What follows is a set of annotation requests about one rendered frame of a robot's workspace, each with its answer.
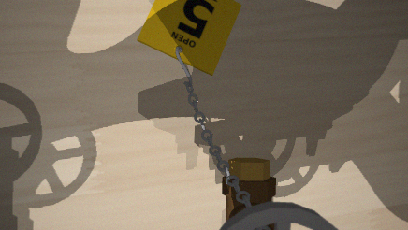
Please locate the yellow square tag on metal chain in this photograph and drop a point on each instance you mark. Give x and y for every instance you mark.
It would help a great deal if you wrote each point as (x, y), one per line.
(201, 28)

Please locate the grey pipe manifold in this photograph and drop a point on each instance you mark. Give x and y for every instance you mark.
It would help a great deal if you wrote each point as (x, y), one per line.
(254, 175)

